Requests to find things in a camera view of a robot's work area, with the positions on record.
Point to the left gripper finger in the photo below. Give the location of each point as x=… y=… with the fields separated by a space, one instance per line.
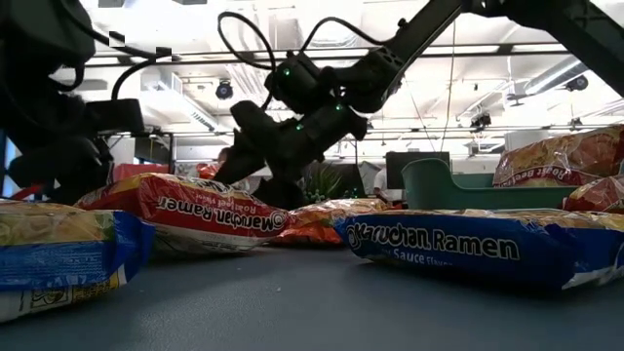
x=83 y=175

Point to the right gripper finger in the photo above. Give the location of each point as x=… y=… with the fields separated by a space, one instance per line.
x=285 y=195
x=253 y=136

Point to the orange Maruchan ramen packet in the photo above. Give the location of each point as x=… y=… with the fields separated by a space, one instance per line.
x=317 y=222

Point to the blue Maruchan ramen packet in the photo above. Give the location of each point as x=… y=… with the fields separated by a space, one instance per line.
x=58 y=253
x=439 y=244

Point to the red Maruchan ramen packet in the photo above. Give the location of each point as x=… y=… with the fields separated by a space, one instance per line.
x=597 y=195
x=195 y=205
x=560 y=156

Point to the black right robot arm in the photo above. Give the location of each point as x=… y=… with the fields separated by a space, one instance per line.
x=419 y=29

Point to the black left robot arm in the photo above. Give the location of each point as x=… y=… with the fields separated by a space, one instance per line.
x=39 y=34

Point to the succulent plant in black pot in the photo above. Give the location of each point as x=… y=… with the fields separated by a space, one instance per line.
x=322 y=183

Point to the person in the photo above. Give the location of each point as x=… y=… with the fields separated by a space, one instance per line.
x=381 y=179
x=214 y=163

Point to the black ceiling spotlight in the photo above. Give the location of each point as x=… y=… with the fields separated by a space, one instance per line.
x=224 y=89
x=576 y=83
x=480 y=121

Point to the red angled bar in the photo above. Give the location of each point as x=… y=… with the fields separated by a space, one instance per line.
x=29 y=191

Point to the white printed banner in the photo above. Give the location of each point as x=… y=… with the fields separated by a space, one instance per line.
x=187 y=170

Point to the dark monitor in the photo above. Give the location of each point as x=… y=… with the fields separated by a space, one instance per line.
x=394 y=170

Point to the teal plastic bin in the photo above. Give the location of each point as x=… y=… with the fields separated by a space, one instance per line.
x=439 y=192

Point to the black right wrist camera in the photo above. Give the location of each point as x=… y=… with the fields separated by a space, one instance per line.
x=297 y=83

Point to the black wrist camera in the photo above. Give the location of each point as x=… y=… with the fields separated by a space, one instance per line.
x=297 y=83
x=114 y=115

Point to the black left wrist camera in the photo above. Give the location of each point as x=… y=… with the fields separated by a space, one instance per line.
x=114 y=115

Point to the black aluminium rig frame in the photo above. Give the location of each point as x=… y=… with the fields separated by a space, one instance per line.
x=463 y=50

